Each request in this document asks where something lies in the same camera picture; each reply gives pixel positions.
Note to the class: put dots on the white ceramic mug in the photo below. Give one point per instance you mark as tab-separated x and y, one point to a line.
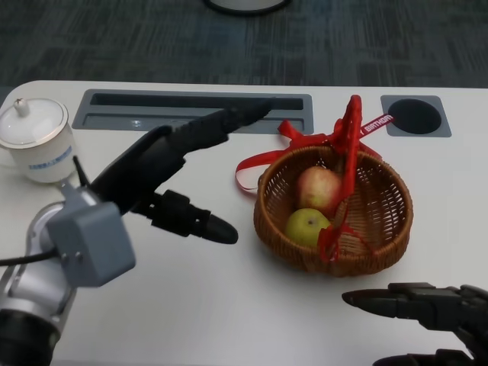
45	164

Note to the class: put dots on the red apple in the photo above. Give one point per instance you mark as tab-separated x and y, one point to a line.
316	188

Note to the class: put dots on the white round black-rimmed base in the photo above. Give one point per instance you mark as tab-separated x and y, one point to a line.
248	5

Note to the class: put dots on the grey round table grommet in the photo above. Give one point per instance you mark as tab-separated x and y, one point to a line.
415	116

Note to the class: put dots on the brown wicker basket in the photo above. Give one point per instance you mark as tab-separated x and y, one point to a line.
389	228

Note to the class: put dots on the green apple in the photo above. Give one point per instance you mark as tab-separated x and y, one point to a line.
303	228

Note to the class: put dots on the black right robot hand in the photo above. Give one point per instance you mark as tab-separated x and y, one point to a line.
427	305

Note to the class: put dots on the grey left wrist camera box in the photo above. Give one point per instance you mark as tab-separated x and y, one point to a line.
91	240

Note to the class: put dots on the white mug lid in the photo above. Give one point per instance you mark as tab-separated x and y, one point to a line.
34	124

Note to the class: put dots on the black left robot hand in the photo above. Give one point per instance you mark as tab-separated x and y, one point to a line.
152	164

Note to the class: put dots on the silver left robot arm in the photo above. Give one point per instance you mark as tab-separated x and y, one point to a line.
26	297

